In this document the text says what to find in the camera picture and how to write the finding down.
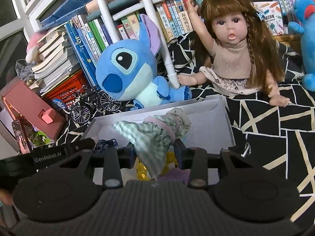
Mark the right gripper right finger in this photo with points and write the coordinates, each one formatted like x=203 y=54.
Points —
x=195 y=159

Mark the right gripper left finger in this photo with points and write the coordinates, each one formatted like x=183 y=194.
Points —
x=115 y=159

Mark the navy floral pouch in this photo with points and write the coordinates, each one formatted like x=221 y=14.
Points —
x=103 y=145

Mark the purple fluffy pompom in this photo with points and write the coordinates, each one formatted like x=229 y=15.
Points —
x=175 y=174

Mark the gold sequin bow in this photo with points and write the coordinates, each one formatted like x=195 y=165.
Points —
x=147 y=171

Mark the green checkered cloth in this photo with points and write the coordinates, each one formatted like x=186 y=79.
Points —
x=153 y=137

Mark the person's hand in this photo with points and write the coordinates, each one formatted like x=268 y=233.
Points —
x=5 y=198

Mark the white cardboard box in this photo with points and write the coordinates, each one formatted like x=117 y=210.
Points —
x=210 y=125

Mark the pink wooden house model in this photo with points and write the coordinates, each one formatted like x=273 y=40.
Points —
x=32 y=122

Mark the black model bicycle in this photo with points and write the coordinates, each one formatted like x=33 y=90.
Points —
x=87 y=103

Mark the red plastic basket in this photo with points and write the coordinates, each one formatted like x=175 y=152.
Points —
x=64 y=94

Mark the blue Stitch plush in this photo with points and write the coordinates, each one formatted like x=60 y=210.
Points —
x=127 y=70

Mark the black patterned cloth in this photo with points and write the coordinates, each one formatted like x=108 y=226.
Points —
x=281 y=139

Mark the brown hair doll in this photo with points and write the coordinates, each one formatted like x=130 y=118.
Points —
x=239 y=54

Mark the stack of books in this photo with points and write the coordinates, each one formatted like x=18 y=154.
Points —
x=58 y=60

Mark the pink plush on books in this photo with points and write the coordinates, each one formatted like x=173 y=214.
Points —
x=36 y=41

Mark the row of upright books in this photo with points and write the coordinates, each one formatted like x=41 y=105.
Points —
x=90 y=37

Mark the blue round plush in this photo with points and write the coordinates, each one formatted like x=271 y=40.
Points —
x=304 y=12

